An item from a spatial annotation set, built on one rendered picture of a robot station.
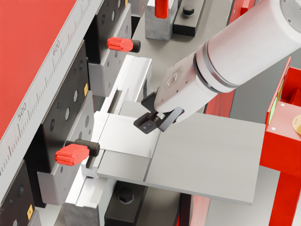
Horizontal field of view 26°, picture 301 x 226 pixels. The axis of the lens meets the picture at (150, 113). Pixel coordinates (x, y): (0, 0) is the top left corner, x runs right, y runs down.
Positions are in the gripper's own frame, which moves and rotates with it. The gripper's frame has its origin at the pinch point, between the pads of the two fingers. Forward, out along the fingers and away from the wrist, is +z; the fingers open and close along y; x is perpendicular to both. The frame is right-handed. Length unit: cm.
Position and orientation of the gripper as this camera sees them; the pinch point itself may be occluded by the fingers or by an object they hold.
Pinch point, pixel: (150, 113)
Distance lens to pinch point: 110.0
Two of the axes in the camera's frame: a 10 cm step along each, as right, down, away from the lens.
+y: -2.4, 6.9, -6.8
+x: 7.4, 5.8, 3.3
